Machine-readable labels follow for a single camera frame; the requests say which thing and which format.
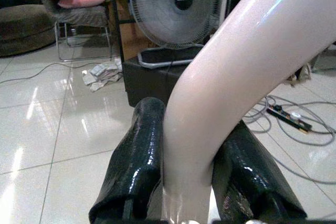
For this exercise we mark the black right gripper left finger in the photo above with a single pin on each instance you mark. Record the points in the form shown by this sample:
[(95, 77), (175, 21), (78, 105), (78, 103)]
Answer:
[(134, 155)]

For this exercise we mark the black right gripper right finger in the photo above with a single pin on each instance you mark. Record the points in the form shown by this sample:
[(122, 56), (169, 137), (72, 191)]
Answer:
[(249, 169)]

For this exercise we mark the grey floor fan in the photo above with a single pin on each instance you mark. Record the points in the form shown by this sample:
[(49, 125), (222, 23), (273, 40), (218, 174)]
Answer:
[(168, 11)]

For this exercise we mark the black power strip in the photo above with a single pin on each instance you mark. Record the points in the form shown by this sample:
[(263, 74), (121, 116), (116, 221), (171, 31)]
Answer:
[(288, 117)]

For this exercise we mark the black box stool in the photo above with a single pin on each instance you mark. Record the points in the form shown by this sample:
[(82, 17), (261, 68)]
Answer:
[(149, 82)]

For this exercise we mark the crumpled grey cloth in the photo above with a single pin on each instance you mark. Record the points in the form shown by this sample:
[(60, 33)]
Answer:
[(102, 73)]

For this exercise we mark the dark brown sofa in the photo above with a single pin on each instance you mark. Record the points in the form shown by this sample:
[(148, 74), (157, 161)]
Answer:
[(21, 19)]

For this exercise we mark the black frame table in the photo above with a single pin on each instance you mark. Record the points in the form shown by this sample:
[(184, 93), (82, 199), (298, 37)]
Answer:
[(115, 11)]

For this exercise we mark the metal frame chair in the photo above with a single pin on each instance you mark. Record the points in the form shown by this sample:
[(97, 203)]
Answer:
[(78, 19)]

